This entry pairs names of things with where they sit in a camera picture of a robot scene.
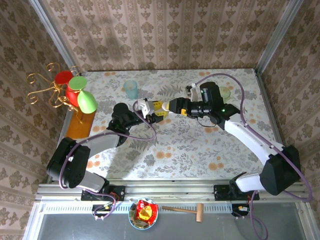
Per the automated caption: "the green plastic cup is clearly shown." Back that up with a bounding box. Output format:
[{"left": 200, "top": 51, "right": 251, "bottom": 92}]
[{"left": 218, "top": 86, "right": 232, "bottom": 104}]

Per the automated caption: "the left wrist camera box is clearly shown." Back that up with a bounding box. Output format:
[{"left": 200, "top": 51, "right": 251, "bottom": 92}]
[{"left": 135, "top": 98, "right": 154, "bottom": 116}]

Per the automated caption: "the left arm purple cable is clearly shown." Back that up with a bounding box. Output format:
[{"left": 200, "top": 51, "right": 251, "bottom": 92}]
[{"left": 58, "top": 99, "right": 158, "bottom": 221}]

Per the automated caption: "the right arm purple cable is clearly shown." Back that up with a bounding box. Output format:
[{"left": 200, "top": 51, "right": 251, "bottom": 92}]
[{"left": 196, "top": 72, "right": 314, "bottom": 240}]

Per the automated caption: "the aluminium frame post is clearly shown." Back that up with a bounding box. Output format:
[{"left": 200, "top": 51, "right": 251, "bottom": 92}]
[
  {"left": 28, "top": 0, "right": 81, "bottom": 74},
  {"left": 255, "top": 0, "right": 305, "bottom": 74}
]

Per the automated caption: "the wooden mallet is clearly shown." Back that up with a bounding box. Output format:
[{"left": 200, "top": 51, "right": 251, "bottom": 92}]
[{"left": 161, "top": 202, "right": 205, "bottom": 224}]

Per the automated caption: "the blue plastic cup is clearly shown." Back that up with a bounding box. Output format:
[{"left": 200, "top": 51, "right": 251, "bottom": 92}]
[{"left": 122, "top": 79, "right": 139, "bottom": 100}]

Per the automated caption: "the aluminium table side rail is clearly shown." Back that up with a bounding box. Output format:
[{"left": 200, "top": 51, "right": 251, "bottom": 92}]
[{"left": 254, "top": 69, "right": 295, "bottom": 182}]

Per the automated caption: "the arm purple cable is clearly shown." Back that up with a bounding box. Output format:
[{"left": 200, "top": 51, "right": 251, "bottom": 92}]
[
  {"left": 58, "top": 99, "right": 158, "bottom": 221},
  {"left": 196, "top": 72, "right": 314, "bottom": 240}
]

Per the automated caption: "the green plastic goblet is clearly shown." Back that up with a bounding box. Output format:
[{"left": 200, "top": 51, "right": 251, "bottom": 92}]
[{"left": 68, "top": 75, "right": 99, "bottom": 115}]

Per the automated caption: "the black cable connector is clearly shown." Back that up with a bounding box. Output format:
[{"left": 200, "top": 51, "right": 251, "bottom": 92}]
[
  {"left": 91, "top": 203, "right": 114, "bottom": 222},
  {"left": 230, "top": 203, "right": 254, "bottom": 219}
]

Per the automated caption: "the leaf pattern bowl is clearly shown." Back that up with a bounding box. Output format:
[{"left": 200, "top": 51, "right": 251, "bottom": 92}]
[{"left": 127, "top": 197, "right": 160, "bottom": 231}]

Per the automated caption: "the orange wooden rack base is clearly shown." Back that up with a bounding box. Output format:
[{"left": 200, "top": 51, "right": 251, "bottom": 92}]
[{"left": 64, "top": 110, "right": 97, "bottom": 142}]

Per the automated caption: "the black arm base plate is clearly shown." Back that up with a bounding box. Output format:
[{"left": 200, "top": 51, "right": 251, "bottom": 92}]
[
  {"left": 213, "top": 184, "right": 260, "bottom": 202},
  {"left": 80, "top": 185, "right": 126, "bottom": 202}
]

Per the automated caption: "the aluminium frame rail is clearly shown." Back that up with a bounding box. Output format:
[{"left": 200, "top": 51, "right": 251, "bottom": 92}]
[{"left": 34, "top": 178, "right": 310, "bottom": 204}]

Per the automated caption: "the gold wire glass rack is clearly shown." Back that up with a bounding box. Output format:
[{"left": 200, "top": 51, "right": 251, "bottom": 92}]
[{"left": 25, "top": 62, "right": 83, "bottom": 125}]

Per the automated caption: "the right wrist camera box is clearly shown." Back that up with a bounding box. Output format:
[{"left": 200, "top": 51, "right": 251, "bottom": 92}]
[{"left": 184, "top": 83, "right": 201, "bottom": 102}]

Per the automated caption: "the white slotted cable duct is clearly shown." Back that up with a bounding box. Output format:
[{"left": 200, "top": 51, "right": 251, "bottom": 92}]
[{"left": 39, "top": 203, "right": 251, "bottom": 214}]

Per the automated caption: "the red yellow snack packet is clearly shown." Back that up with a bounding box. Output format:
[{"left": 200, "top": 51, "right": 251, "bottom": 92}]
[{"left": 134, "top": 199, "right": 159, "bottom": 226}]

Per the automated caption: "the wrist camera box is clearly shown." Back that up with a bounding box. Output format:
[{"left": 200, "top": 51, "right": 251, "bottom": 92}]
[
  {"left": 184, "top": 83, "right": 201, "bottom": 102},
  {"left": 135, "top": 98, "right": 154, "bottom": 116}
]

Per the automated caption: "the red plastic goblet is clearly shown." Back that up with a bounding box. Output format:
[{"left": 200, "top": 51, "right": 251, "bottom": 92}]
[{"left": 54, "top": 70, "right": 81, "bottom": 107}]

